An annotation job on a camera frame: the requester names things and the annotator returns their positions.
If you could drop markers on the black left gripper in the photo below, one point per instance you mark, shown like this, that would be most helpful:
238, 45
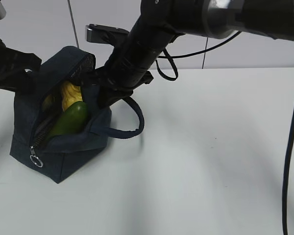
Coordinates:
12, 62

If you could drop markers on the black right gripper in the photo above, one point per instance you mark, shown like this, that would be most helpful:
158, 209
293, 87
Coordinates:
121, 74

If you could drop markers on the yellow pear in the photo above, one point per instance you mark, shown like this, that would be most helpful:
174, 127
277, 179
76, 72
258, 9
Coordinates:
70, 94

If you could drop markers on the green cucumber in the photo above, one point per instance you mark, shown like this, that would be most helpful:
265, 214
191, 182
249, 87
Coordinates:
71, 121

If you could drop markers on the navy blue lunch bag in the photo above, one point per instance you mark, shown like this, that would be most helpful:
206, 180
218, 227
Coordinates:
61, 156

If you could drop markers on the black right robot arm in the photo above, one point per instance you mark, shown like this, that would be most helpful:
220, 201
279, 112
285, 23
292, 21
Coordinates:
162, 21

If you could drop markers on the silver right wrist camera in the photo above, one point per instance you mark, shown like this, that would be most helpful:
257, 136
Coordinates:
101, 34

